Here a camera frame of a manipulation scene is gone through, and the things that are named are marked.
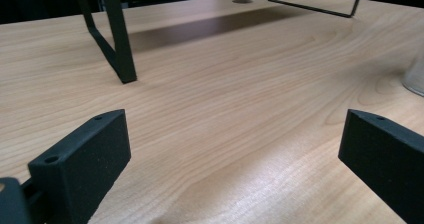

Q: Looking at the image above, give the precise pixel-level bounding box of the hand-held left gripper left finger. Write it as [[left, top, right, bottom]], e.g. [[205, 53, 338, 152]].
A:
[[27, 109, 132, 224]]

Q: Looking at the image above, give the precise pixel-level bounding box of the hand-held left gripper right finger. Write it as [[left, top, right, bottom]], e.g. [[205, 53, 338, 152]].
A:
[[338, 109, 424, 224]]

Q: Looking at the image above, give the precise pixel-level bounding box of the translucent white container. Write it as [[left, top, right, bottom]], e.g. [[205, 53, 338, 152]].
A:
[[401, 55, 424, 97]]

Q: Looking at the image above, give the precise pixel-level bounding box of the black metal shelf leg frame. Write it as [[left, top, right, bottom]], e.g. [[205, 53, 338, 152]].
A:
[[267, 0, 366, 19], [73, 0, 138, 85]]

